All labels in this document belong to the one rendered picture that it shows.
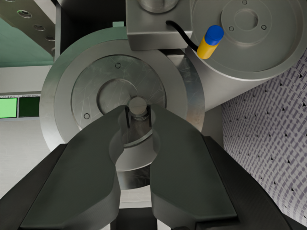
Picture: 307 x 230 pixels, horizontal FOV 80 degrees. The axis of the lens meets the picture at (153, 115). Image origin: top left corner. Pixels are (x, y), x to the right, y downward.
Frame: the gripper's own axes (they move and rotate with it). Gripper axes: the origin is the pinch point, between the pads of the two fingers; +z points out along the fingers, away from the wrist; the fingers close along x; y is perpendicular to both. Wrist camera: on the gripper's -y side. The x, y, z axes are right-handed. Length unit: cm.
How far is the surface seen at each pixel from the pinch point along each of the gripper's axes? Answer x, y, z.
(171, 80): 2.6, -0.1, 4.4
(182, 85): 3.6, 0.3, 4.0
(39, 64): -176, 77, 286
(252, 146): 15.7, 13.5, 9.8
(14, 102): -36, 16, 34
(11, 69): -220, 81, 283
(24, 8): -22.0, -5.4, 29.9
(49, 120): -8.2, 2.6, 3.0
